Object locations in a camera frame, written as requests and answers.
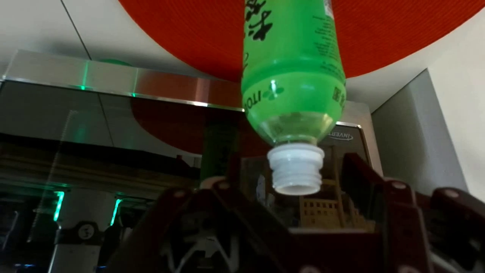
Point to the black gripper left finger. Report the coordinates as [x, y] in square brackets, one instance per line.
[202, 233]

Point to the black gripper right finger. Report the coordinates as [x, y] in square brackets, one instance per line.
[403, 228]

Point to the green plastic bottle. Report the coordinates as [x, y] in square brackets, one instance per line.
[293, 77]

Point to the silver toaster oven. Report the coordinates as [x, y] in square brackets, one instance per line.
[100, 152]

